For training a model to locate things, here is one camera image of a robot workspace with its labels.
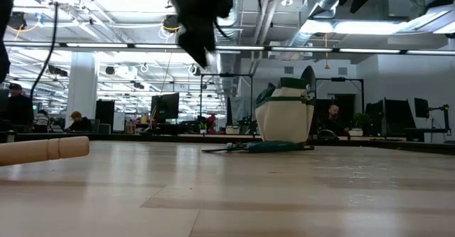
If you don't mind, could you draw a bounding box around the black ceiling cable reel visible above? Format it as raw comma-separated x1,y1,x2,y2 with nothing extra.
6,11,28,31
162,14,181,33

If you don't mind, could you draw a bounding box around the small black monitor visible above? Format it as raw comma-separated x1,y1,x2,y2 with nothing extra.
414,97,430,119

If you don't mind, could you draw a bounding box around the black cabinet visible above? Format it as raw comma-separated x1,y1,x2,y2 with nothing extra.
95,99,116,133

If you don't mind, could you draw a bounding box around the black round object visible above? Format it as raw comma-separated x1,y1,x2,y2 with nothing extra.
317,129,339,141

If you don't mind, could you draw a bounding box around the long LED light bar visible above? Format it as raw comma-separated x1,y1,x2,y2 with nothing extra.
0,41,455,56

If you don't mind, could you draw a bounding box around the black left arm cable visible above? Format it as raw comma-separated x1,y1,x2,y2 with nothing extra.
30,0,61,101

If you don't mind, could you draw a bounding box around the person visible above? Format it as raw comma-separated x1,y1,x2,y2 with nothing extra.
33,109,50,134
0,83,35,133
65,110,94,132
317,104,348,138

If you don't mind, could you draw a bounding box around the wide dark monitor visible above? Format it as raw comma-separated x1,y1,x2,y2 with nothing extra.
365,98,417,138

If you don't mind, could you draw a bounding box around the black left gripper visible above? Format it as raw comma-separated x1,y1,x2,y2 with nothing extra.
169,0,234,68

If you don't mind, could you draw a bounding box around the black computer monitor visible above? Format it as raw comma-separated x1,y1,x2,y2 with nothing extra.
150,93,181,124

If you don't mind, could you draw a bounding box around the cream green gardening bag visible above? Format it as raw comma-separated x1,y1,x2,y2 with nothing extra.
255,76,316,144

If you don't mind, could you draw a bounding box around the white column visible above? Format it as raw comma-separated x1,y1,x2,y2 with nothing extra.
65,51,98,130

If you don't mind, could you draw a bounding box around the small potted green plant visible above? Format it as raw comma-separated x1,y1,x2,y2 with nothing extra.
348,112,373,137

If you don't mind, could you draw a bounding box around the black table frame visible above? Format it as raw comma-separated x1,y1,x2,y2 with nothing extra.
0,132,455,156

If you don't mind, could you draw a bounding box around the wooden handle foreground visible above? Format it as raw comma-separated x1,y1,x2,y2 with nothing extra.
0,136,90,167

